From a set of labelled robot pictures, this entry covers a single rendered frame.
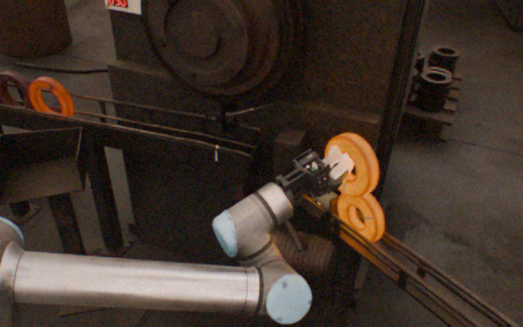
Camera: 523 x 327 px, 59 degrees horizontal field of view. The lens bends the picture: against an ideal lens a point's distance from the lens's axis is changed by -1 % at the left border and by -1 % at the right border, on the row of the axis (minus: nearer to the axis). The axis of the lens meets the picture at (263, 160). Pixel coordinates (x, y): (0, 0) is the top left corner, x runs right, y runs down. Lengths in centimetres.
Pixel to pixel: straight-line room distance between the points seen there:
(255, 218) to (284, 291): 18
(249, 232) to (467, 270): 147
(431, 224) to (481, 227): 25
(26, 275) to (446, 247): 189
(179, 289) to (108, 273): 12
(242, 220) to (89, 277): 32
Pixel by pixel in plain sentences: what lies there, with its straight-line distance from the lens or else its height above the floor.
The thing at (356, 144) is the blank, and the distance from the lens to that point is 109.
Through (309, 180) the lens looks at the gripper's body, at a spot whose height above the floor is 93.
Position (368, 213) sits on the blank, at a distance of 125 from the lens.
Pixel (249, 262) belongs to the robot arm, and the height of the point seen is 81.
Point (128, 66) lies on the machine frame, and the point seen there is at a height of 87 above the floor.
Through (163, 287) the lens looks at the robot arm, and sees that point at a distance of 85.
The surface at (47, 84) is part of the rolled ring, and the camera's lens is 188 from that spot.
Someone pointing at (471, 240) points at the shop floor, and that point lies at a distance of 245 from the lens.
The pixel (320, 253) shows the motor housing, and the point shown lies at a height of 52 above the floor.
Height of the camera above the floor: 157
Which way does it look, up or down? 36 degrees down
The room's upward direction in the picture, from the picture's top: 2 degrees clockwise
